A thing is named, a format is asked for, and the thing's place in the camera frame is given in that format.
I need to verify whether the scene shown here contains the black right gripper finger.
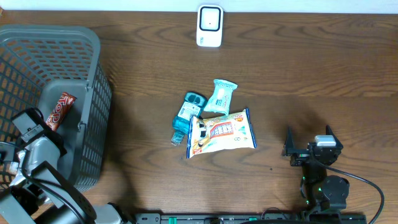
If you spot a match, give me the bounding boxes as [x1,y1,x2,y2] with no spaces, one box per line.
[325,125,343,149]
[281,127,295,156]

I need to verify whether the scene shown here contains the yellow snack bag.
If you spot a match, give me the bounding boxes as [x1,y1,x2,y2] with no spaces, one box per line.
[186,108,257,159]

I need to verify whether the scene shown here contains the mint green wipes pack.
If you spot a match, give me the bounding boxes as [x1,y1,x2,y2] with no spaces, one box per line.
[204,79,238,115]

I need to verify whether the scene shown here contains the teal mouthwash bottle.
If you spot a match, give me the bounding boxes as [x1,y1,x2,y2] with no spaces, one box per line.
[171,92,207,146]

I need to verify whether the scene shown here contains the red chocolate bar wrapper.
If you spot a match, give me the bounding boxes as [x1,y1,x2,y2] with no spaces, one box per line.
[45,92,77,131]

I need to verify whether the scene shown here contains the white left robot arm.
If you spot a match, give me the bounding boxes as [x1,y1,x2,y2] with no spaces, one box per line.
[1,108,134,223]

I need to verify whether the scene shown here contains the white barcode scanner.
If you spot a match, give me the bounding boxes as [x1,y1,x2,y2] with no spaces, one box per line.
[196,4,224,48]

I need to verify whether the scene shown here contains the grey plastic basket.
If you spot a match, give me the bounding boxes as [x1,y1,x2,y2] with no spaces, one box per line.
[1,25,112,192]

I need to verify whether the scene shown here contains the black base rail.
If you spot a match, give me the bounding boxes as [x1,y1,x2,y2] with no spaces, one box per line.
[134,213,367,224]

